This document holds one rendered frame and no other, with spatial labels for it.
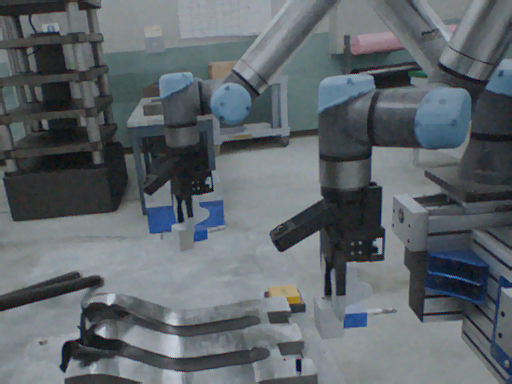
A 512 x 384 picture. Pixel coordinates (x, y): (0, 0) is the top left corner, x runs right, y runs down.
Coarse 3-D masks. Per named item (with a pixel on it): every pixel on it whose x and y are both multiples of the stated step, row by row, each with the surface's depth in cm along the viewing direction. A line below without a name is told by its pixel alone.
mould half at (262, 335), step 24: (144, 312) 97; (168, 312) 101; (192, 312) 102; (216, 312) 100; (240, 312) 99; (264, 312) 98; (48, 336) 103; (72, 336) 102; (120, 336) 87; (144, 336) 90; (168, 336) 93; (216, 336) 92; (240, 336) 91; (264, 336) 90; (288, 336) 89; (24, 360) 95; (48, 360) 95; (72, 360) 81; (96, 360) 80; (120, 360) 81; (264, 360) 84; (288, 360) 83; (312, 360) 83
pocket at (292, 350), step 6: (282, 342) 88; (288, 342) 88; (294, 342) 88; (300, 342) 88; (282, 348) 88; (288, 348) 89; (294, 348) 89; (300, 348) 88; (282, 354) 89; (288, 354) 89; (294, 354) 89; (300, 354) 89; (282, 360) 88
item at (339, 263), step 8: (336, 248) 79; (336, 256) 78; (344, 256) 78; (336, 264) 78; (344, 264) 78; (336, 272) 78; (344, 272) 78; (336, 280) 79; (344, 280) 79; (336, 288) 79; (344, 288) 80
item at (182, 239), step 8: (176, 224) 128; (184, 224) 128; (176, 232) 125; (184, 232) 124; (200, 232) 127; (208, 232) 130; (176, 240) 127; (184, 240) 125; (192, 240) 126; (200, 240) 127; (184, 248) 126; (192, 248) 127
